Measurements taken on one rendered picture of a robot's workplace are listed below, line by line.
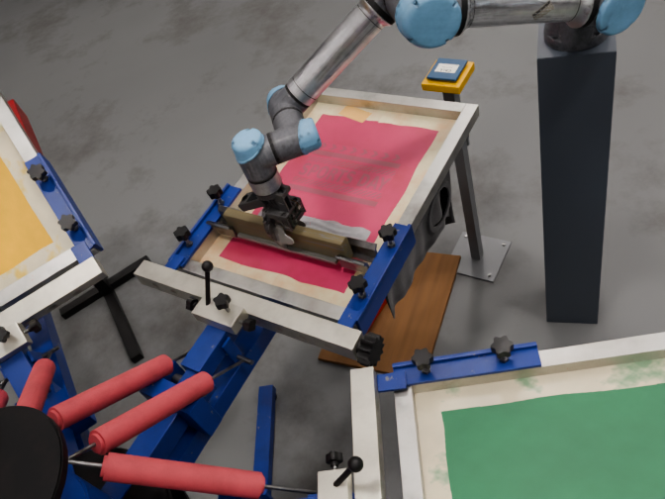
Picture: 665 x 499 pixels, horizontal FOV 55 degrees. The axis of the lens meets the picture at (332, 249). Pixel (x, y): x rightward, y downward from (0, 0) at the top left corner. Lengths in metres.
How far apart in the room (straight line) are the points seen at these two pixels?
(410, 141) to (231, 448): 1.39
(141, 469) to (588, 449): 0.82
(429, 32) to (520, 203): 1.73
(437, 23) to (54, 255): 1.13
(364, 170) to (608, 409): 0.92
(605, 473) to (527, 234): 1.68
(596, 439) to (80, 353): 2.46
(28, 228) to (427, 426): 1.15
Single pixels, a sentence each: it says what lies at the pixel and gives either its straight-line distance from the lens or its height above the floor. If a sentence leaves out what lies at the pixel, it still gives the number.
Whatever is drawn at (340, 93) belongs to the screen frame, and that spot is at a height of 0.99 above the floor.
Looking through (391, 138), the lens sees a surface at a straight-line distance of 1.94.
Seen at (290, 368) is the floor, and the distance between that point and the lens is 2.68.
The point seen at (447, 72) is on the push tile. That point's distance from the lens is 2.10.
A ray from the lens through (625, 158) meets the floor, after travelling 3.16.
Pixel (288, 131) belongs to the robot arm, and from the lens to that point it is 1.45.
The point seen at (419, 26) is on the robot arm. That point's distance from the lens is 1.33.
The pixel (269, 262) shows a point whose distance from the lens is 1.72.
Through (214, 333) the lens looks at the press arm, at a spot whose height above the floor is 1.04.
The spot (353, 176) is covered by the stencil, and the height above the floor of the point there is 0.95.
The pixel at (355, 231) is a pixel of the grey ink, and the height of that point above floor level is 0.96.
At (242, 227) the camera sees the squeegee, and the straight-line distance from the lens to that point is 1.75.
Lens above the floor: 2.20
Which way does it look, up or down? 47 degrees down
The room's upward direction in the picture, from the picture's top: 23 degrees counter-clockwise
